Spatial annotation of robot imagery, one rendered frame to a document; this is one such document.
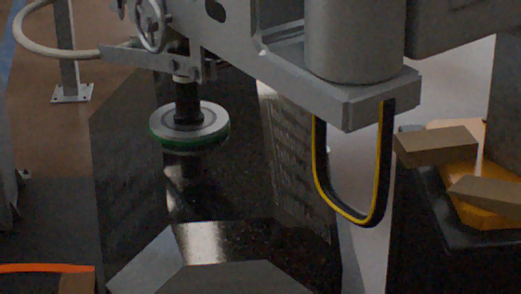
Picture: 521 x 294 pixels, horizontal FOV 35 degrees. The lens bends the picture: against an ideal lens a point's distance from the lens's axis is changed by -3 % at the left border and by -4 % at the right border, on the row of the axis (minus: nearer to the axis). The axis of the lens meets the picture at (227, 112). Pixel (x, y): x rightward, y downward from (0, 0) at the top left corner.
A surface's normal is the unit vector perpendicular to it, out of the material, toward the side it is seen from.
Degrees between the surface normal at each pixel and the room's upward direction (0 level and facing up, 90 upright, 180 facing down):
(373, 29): 90
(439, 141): 0
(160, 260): 54
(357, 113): 90
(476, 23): 90
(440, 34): 90
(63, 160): 0
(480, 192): 11
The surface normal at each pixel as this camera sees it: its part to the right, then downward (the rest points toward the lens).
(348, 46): -0.26, 0.45
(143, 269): -0.56, -0.23
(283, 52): -0.04, -0.89
